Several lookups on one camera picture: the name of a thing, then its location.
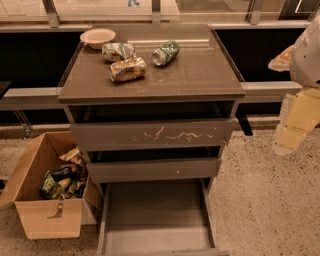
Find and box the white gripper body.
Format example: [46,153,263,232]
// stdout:
[289,16,320,88]

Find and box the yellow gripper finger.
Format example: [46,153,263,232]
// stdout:
[272,88,320,155]
[268,45,295,72]

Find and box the orange crushed can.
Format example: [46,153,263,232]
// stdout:
[109,57,146,82]

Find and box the grey top drawer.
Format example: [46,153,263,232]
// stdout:
[70,119,235,151]

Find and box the green white crushed can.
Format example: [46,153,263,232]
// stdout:
[102,43,136,62]

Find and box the grey open bottom drawer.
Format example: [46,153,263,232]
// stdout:
[97,179,229,256]

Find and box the grey middle drawer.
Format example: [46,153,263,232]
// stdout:
[87,158,222,183]

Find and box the beige paper bowl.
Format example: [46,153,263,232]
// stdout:
[80,28,116,50]

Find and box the tan snack wrapper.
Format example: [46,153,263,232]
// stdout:
[59,147,86,167]

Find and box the dark bottle in box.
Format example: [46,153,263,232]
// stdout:
[51,166,72,182]

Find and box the green snack bag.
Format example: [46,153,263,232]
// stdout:
[39,172,78,200]

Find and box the cardboard box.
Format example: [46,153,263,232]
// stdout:
[0,131,102,239]

